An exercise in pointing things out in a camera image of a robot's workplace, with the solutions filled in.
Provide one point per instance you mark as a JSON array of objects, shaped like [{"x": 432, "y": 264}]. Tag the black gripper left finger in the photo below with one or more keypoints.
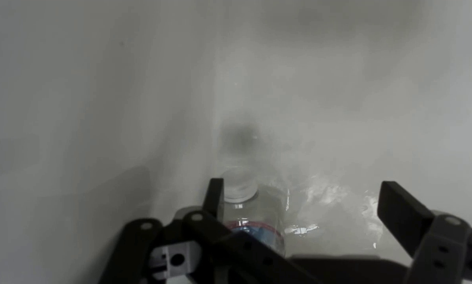
[{"x": 213, "y": 247}]

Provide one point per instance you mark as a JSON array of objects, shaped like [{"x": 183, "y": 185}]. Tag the small clear plastic water bottle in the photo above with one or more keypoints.
[{"x": 255, "y": 210}]

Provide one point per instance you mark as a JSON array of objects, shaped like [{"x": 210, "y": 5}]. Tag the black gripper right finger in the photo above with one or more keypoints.
[{"x": 445, "y": 247}]

